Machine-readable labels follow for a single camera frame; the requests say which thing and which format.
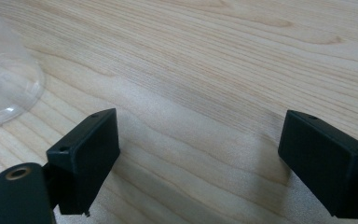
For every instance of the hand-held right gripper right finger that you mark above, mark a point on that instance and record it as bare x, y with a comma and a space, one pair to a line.
326, 168

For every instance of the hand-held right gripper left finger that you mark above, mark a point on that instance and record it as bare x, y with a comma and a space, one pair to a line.
85, 161

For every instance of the clear plastic cup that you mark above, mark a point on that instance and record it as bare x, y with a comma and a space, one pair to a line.
3, 84

